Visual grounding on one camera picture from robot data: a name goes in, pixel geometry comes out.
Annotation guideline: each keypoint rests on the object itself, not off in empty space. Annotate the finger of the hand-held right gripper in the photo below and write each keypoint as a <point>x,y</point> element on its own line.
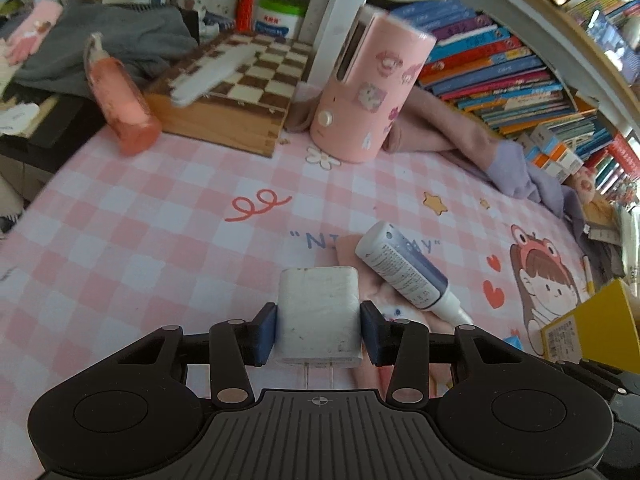
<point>615,380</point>

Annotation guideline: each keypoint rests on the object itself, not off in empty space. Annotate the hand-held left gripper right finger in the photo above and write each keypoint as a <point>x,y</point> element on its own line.
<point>372,335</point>

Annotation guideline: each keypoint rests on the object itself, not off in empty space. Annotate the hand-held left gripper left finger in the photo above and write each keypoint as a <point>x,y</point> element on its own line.
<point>264,335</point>

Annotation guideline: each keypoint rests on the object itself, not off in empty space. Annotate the white power adapter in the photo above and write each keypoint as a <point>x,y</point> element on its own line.
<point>317,315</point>

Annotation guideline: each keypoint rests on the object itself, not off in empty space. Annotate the yellow cardboard box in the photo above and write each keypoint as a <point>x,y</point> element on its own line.
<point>610,320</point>

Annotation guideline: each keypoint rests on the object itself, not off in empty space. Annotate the white and blue tube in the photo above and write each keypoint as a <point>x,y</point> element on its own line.
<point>400,265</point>

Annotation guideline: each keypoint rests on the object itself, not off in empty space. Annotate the pink checkered desktop tablecloth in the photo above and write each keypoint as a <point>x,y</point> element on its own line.
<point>150,220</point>

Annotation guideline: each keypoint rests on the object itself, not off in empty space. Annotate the white pen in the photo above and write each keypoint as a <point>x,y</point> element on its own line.
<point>587,275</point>

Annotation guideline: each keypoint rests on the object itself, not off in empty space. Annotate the pink pig plush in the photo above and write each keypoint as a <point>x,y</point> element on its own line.
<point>585,187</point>

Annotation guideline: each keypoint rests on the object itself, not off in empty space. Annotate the pink and lilac cloth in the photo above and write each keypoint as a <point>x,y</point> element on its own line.
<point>450,135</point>

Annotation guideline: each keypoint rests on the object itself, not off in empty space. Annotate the orange and white box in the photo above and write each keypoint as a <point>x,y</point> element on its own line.
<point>545,140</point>
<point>562,165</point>

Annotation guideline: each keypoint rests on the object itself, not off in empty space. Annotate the pink cylindrical appliance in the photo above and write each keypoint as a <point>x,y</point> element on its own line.
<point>360,110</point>

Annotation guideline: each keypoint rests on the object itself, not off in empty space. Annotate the wooden chess box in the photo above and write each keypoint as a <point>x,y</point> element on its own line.
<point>240,110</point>

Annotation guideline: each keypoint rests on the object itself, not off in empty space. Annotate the pink bottle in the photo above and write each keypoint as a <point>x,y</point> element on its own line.
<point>125,110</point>

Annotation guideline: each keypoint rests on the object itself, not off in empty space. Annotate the white scalloped strip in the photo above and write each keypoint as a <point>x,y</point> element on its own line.
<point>215,75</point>

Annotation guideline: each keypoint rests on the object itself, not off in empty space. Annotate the white jar green lid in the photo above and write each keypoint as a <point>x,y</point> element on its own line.
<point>277,20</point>

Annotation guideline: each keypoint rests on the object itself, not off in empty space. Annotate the white bookshelf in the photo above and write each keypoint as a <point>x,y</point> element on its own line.
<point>345,10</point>

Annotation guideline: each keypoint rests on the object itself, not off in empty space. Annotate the grey cloth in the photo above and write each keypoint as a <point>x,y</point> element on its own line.
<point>100,45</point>

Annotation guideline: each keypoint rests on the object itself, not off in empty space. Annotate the pink plush toy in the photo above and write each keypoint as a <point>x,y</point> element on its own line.
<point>37,30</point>

